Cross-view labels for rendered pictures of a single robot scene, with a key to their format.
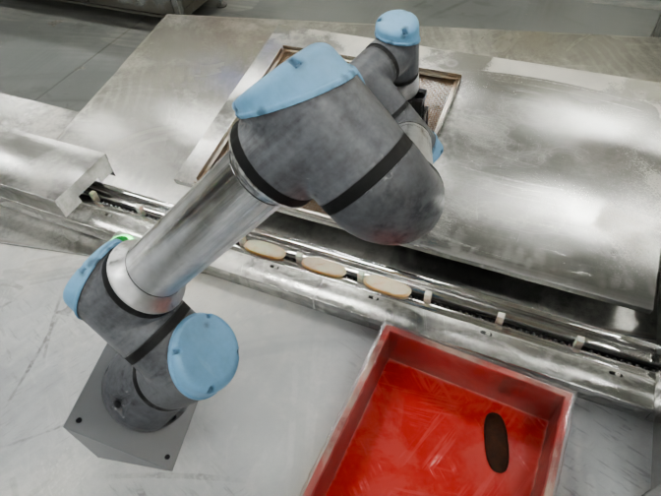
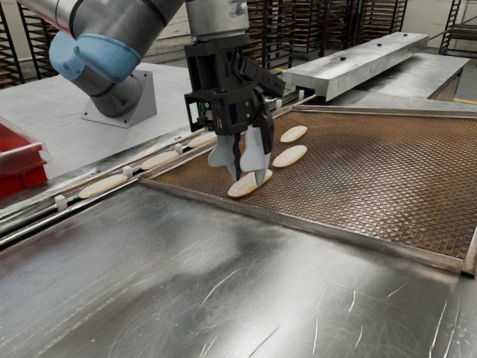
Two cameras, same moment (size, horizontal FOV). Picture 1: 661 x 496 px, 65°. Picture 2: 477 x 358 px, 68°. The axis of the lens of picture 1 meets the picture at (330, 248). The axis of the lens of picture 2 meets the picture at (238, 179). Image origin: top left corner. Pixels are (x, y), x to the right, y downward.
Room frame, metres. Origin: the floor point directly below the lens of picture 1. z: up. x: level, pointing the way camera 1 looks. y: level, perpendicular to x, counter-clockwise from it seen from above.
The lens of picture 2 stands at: (0.99, -0.63, 1.20)
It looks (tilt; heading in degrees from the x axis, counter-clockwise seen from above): 30 degrees down; 101
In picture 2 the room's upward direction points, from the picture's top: straight up
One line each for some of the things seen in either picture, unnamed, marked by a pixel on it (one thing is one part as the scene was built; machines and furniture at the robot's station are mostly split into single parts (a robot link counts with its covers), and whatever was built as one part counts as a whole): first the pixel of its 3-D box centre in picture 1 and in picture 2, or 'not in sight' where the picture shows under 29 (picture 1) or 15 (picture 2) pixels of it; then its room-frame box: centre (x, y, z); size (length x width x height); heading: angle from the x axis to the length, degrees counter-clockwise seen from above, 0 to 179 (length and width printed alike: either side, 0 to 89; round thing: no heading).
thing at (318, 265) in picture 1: (324, 266); (160, 158); (0.69, 0.02, 0.86); 0.10 x 0.04 x 0.01; 62
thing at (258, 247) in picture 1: (265, 248); (204, 138); (0.75, 0.14, 0.86); 0.10 x 0.04 x 0.01; 63
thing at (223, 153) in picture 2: not in sight; (223, 156); (0.87, -0.16, 0.97); 0.06 x 0.03 x 0.09; 64
